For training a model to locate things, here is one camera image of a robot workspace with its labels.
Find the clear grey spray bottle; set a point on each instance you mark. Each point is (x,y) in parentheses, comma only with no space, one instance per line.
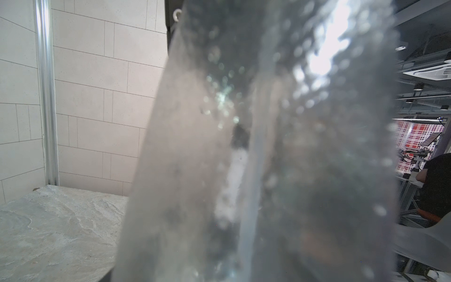
(269,154)

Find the aluminium corner frame post right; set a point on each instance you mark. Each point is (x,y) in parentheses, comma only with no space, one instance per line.
(46,82)

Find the person in dark shirt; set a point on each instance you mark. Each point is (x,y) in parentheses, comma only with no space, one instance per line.
(435,195)

